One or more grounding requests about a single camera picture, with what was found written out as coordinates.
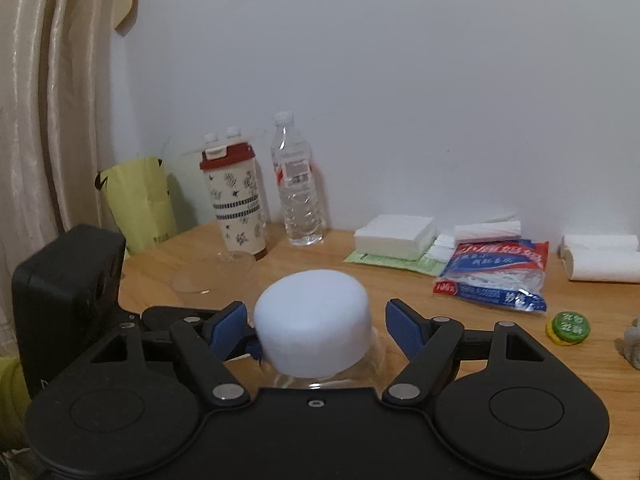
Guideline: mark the middle water bottle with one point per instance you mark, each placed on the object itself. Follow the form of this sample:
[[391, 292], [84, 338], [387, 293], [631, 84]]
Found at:
[[234, 134]]

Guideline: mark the small white folded tissues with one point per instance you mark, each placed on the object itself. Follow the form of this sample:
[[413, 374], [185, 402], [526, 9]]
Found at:
[[442, 248]]

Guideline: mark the green bottle cap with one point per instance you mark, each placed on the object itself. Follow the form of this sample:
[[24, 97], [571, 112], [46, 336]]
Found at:
[[568, 328]]

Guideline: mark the white napkin stack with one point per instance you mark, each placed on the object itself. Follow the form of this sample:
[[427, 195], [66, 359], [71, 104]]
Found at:
[[396, 236]]

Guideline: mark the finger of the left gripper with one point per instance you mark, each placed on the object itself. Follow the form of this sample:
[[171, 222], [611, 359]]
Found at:
[[165, 317]]

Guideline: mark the red blue floss bag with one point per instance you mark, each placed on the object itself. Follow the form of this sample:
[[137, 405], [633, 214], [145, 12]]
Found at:
[[508, 274]]

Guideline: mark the white paper roll front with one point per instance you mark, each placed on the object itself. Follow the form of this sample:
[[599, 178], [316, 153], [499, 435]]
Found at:
[[592, 265]]

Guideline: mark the white paper roll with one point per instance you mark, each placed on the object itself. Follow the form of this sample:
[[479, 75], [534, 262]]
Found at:
[[592, 265], [613, 243]]

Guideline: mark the black camera box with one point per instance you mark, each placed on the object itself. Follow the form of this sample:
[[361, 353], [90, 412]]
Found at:
[[80, 271]]

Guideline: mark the white paper roll back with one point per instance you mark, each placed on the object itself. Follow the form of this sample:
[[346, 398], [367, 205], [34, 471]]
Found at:
[[613, 243]]

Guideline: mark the tall right water bottle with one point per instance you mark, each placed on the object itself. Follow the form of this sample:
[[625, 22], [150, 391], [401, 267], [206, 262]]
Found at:
[[291, 157]]

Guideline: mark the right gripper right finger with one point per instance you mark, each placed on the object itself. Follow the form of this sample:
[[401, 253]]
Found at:
[[429, 344]]

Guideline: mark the beige curtain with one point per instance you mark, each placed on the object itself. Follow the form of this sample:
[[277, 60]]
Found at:
[[53, 105]]

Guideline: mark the grey crumpled cloth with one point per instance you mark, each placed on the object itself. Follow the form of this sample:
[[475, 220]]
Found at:
[[631, 344]]

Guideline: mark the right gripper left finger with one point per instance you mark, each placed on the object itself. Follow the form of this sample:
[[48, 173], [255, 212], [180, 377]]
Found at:
[[204, 355]]

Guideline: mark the yellow paper bag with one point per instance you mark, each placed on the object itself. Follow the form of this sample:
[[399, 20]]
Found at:
[[138, 196]]

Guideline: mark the rolled white tissue pack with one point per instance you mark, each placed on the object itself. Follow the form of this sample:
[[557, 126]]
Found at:
[[488, 232]]

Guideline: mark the red white floral tumbler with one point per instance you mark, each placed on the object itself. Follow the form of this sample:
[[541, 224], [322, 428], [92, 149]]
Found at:
[[230, 174]]

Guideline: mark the frosted glass cup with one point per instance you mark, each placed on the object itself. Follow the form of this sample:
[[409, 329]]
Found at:
[[213, 282]]

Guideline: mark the green flat packet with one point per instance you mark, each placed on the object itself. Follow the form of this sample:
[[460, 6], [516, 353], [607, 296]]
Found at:
[[424, 265]]

